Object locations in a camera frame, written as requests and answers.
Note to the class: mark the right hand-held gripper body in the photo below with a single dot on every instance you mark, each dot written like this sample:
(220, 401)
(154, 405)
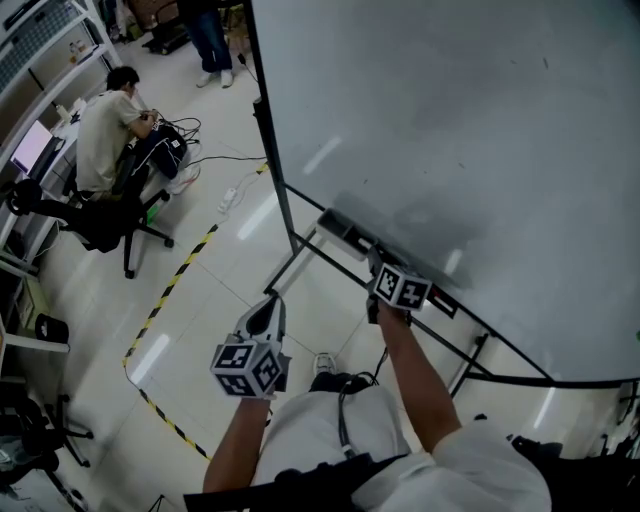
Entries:
(400, 290)

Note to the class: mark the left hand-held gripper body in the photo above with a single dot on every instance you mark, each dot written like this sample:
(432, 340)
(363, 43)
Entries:
(245, 367)

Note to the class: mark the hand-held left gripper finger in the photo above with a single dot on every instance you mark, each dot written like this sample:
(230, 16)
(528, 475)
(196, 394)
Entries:
(277, 322)
(247, 325)

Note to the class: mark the person's left forearm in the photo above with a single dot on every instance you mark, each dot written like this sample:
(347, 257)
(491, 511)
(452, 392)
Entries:
(235, 445)

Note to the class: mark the person's right forearm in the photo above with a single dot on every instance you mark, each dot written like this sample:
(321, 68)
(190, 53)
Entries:
(420, 390)

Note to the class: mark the white marker with red cap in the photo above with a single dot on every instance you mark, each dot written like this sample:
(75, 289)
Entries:
(436, 295)

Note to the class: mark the whiteboard on black stand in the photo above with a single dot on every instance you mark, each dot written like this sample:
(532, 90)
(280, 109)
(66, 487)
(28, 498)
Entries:
(450, 125)

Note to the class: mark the person's white shoe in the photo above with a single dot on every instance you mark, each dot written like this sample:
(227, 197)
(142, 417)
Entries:
(324, 364)

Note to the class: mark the person's black trouser leg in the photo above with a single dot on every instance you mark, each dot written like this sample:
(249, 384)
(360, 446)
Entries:
(340, 382)

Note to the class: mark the yellow black hazard tape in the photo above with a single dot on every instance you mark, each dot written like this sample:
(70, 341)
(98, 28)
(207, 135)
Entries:
(262, 168)
(160, 300)

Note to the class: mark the person in grey top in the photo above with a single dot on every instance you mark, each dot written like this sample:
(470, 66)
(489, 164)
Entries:
(310, 435)

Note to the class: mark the black chest harness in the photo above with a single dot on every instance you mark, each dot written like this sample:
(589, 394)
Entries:
(300, 480)

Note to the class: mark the white power strip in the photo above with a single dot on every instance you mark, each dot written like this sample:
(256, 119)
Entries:
(227, 200)

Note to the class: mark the black office chair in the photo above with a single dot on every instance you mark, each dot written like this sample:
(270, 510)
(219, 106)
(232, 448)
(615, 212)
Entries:
(30, 430)
(590, 475)
(95, 220)

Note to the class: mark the black round bin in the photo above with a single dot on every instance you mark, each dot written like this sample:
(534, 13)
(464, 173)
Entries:
(50, 330)

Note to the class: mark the open laptop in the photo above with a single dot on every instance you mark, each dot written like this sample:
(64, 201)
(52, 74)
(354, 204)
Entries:
(31, 147)

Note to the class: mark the black platform trolley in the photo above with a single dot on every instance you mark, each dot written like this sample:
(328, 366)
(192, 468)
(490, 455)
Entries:
(167, 42)

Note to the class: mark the white metal shelf rack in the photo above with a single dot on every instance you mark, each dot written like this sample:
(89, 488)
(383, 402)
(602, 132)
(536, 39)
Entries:
(97, 52)

